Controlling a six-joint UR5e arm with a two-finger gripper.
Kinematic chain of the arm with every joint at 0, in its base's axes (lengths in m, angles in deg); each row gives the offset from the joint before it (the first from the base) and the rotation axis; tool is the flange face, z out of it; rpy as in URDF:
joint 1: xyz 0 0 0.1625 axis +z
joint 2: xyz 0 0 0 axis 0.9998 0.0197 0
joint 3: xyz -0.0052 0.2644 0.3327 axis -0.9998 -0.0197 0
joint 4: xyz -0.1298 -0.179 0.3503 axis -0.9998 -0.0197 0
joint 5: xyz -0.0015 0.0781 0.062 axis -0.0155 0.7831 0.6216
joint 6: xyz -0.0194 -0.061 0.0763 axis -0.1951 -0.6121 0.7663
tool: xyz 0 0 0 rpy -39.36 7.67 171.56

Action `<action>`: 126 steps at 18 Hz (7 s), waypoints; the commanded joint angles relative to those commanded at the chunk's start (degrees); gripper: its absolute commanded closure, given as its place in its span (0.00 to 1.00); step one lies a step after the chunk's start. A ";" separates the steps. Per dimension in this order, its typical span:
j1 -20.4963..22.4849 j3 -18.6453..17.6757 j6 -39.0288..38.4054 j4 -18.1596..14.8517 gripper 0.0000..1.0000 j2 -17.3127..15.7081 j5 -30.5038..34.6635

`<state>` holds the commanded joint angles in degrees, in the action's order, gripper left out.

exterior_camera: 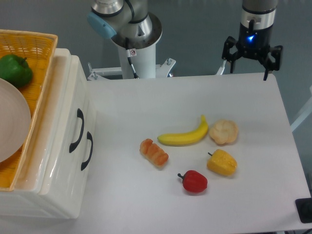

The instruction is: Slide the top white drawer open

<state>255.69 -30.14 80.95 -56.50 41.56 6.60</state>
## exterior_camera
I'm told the black device at edge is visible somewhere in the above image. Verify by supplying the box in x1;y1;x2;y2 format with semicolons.
295;198;312;223

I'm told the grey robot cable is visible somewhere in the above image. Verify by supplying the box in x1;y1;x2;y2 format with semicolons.
125;38;140;79

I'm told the red bell pepper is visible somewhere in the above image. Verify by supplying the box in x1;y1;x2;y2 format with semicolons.
177;170;208;194

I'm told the white frame bar right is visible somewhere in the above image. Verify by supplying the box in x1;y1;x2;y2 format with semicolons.
291;86;312;132

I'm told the yellow wicker basket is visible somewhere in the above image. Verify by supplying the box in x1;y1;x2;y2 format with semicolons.
0;29;58;192

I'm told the round bread roll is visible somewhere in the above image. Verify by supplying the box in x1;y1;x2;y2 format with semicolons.
209;119;238;144

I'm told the orange glazed bread loaf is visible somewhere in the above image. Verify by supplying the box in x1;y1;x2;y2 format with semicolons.
139;138;169;169

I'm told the white drawer cabinet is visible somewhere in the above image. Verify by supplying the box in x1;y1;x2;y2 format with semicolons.
0;48;98;220

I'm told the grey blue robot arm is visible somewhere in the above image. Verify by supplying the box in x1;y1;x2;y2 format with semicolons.
87;0;283;80

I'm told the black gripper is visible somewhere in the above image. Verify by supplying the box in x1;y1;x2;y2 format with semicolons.
221;24;283;81

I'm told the green bell pepper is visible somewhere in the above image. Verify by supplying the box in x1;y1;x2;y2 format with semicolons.
0;54;33;88

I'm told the yellow bell pepper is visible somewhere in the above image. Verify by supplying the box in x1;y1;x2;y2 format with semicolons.
207;149;237;176

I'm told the beige plate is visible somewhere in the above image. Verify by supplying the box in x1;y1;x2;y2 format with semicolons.
0;79;31;161

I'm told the yellow banana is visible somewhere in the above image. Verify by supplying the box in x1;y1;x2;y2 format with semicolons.
157;115;209;146

